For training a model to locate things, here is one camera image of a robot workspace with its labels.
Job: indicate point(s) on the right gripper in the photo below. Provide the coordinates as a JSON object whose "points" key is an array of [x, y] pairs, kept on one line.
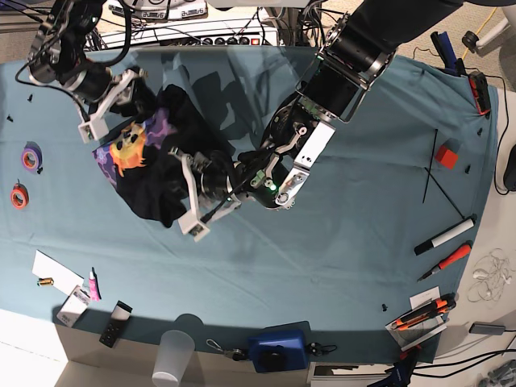
{"points": [[104, 93]]}

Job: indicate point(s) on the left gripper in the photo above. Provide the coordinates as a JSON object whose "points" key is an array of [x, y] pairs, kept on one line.
{"points": [[211, 195]]}

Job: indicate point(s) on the black t-shirt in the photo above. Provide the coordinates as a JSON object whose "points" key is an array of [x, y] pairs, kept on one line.
{"points": [[137, 162]]}

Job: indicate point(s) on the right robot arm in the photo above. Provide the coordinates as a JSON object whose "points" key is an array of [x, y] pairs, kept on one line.
{"points": [[57, 61]]}

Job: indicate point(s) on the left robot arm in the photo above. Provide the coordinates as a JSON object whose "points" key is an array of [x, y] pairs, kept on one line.
{"points": [[357, 50]]}

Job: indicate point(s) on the teal table cloth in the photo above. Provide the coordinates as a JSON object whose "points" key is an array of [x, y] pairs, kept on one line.
{"points": [[341, 261]]}

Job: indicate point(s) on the purple tape roll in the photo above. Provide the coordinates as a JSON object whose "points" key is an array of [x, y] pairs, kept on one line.
{"points": [[32, 157]]}

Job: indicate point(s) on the orange tape roll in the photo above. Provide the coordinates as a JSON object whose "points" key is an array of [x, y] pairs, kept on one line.
{"points": [[19, 196]]}

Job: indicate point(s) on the small black remote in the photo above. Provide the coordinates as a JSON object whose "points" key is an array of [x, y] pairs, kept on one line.
{"points": [[116, 324]]}

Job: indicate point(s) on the pink packaged item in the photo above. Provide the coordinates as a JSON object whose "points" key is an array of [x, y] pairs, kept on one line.
{"points": [[93, 286]]}

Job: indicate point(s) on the translucent plastic cup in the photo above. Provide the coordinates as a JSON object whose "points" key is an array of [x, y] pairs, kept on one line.
{"points": [[173, 356]]}

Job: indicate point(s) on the white card package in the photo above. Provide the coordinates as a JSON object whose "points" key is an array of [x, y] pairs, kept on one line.
{"points": [[74, 306]]}

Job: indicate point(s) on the white paper sheet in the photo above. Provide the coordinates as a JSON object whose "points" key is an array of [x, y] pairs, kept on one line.
{"points": [[64, 279]]}

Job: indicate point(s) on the blue box with knob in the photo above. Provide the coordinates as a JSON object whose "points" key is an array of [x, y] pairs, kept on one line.
{"points": [[278, 351]]}

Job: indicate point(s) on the small brass battery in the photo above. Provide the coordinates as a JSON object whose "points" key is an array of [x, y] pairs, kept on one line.
{"points": [[48, 281]]}

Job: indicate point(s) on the long black stick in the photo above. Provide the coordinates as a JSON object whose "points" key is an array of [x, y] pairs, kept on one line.
{"points": [[430, 163]]}

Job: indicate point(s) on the orange utility knife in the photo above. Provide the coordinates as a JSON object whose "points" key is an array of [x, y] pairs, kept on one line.
{"points": [[432, 309]]}

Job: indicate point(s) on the red cube block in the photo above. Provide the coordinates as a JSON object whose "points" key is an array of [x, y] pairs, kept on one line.
{"points": [[446, 157]]}

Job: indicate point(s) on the black and white marker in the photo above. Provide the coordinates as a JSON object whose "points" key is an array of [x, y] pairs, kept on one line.
{"points": [[446, 235]]}

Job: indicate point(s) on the orange black clamp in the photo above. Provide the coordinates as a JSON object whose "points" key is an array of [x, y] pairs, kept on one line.
{"points": [[480, 91]]}

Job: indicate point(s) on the orange handled screwdriver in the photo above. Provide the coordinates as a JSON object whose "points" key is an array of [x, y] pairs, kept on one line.
{"points": [[461, 252]]}

